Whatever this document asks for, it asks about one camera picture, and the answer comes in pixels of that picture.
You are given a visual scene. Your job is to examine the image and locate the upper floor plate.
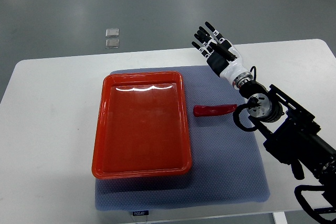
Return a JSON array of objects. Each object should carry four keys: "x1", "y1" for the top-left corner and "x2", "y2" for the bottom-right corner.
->
[{"x1": 106, "y1": 28, "x2": 119, "y2": 38}]

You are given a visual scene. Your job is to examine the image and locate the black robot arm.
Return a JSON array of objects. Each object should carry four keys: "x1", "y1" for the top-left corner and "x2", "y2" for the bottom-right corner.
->
[{"x1": 233, "y1": 78, "x2": 335, "y2": 223}]

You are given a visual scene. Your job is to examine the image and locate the red pepper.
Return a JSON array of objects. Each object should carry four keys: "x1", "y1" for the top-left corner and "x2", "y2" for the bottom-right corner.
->
[{"x1": 193, "y1": 104, "x2": 238, "y2": 117}]

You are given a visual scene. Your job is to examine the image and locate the black label tag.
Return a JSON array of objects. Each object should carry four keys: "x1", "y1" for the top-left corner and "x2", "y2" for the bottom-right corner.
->
[{"x1": 132, "y1": 210, "x2": 149, "y2": 216}]

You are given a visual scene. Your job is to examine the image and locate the floor plate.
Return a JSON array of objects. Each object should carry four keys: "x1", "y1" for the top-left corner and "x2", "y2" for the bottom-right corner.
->
[
  {"x1": 106, "y1": 28, "x2": 119, "y2": 38},
  {"x1": 106, "y1": 38, "x2": 120, "y2": 49}
]

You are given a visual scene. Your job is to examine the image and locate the lower floor plate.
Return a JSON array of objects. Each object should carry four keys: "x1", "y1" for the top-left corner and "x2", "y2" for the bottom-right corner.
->
[{"x1": 106, "y1": 38, "x2": 120, "y2": 49}]

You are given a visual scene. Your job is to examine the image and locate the white table leg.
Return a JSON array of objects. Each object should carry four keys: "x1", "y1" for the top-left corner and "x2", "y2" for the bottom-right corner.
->
[{"x1": 272, "y1": 211, "x2": 288, "y2": 224}]

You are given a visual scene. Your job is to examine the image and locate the red plastic tray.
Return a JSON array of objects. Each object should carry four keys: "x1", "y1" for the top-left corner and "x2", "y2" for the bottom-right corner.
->
[{"x1": 92, "y1": 71, "x2": 192, "y2": 179}]

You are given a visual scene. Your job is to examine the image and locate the blue-grey mesh mat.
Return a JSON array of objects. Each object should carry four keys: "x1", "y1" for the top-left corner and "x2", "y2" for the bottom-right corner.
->
[{"x1": 95, "y1": 66, "x2": 270, "y2": 211}]

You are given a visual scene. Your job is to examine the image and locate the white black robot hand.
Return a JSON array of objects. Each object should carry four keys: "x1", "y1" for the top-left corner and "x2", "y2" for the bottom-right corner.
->
[{"x1": 192, "y1": 22, "x2": 253, "y2": 89}]

